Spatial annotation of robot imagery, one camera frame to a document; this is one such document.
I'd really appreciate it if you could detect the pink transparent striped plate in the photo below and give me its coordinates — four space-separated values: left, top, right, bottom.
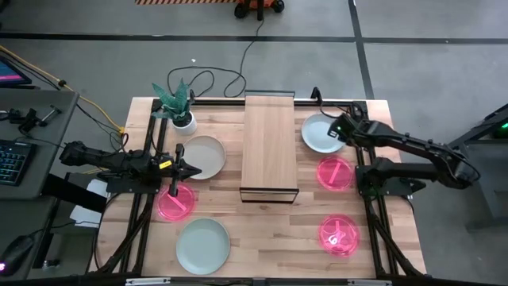
316 155 356 192
156 183 197 222

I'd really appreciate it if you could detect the grey desk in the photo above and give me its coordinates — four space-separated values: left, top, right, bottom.
0 87 80 202

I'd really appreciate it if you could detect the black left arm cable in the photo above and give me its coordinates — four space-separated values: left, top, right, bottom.
109 130 130 154

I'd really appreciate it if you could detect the black clamp tool silver handle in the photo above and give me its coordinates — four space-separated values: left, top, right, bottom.
0 103 64 135

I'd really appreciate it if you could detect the white paper sheet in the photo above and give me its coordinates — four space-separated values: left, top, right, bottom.
69 178 109 230

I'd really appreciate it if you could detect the black aluminium rig frame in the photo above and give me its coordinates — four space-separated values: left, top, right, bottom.
89 97 428 281

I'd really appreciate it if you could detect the black desk crossbar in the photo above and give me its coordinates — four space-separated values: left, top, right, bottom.
39 173 109 214

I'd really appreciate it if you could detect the thin black cable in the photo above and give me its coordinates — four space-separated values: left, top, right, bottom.
59 81 124 150

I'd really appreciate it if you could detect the computer monitor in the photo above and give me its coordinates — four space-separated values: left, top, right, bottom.
0 54 33 87

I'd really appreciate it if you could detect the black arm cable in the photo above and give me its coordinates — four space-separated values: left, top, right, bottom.
109 130 130 154
317 99 360 120

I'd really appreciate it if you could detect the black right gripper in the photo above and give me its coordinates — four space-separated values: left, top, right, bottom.
327 114 360 145

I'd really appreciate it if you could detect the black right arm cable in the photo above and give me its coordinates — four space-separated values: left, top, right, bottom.
317 99 360 120

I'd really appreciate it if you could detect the black computer mouse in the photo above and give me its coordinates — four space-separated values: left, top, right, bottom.
0 234 36 278

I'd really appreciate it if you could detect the pink transparent patterned plate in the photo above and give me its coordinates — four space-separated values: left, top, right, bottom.
317 213 361 258

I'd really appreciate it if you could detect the yellow cable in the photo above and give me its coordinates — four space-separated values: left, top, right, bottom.
0 44 126 134

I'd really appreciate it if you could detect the green snake plant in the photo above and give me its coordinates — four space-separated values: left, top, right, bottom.
152 78 191 120

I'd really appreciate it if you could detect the pale green plate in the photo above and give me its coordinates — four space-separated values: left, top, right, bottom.
175 217 232 276

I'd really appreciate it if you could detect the white plant pot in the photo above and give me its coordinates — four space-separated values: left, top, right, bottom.
171 110 198 137

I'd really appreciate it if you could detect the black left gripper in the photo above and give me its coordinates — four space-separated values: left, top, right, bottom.
160 143 202 198

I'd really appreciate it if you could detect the beige plate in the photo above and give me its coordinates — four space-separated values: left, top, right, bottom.
182 134 227 181

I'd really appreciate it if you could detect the black floor cable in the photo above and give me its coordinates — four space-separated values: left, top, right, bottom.
166 17 266 99

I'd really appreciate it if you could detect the light blue plate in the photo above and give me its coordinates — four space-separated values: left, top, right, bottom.
300 113 347 155

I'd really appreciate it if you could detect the silver metal bracket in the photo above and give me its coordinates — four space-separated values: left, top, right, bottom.
347 279 393 286
125 277 172 286

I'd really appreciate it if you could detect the black backlit keyboard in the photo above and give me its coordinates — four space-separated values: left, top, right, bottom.
0 138 37 187

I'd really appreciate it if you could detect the wooden shelf black metal frame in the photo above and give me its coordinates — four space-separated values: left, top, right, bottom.
239 89 301 204

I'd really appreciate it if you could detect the orange black wheeled cart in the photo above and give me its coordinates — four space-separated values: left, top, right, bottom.
233 0 286 21

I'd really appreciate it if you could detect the black equipment stand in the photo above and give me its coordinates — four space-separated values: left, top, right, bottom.
448 102 508 223

